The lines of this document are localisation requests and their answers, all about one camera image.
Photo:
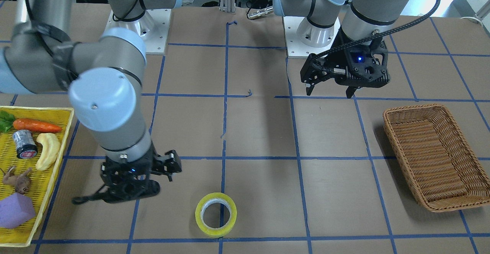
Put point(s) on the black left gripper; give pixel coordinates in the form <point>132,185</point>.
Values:
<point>342,58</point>

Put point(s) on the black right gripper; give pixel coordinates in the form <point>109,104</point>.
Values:
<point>167,166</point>

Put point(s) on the yellow tape roll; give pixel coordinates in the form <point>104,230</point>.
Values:
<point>216,214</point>

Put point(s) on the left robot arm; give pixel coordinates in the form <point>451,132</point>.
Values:
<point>356,29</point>

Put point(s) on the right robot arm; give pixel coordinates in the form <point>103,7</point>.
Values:
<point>103,81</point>

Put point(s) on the silver metal cylinder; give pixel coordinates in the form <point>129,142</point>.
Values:
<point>260,13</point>

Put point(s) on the yellow toy banana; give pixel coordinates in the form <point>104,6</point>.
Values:
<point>50,150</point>

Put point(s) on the yellow plastic tray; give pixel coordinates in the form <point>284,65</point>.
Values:
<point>42,182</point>

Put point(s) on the small dark can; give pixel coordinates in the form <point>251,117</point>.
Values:
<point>25,145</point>

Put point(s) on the brown toy animal figure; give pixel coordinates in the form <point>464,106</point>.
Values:
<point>20,182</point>

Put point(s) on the brown wicker basket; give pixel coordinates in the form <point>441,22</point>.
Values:
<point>439,166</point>

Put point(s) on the orange toy carrot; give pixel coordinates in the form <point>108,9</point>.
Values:
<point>9,122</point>

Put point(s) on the purple foam block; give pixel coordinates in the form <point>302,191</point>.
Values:
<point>15,210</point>

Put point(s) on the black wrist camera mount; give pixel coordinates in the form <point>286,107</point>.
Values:
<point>364,66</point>

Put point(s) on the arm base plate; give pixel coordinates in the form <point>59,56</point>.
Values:
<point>153,28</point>
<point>302,38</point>

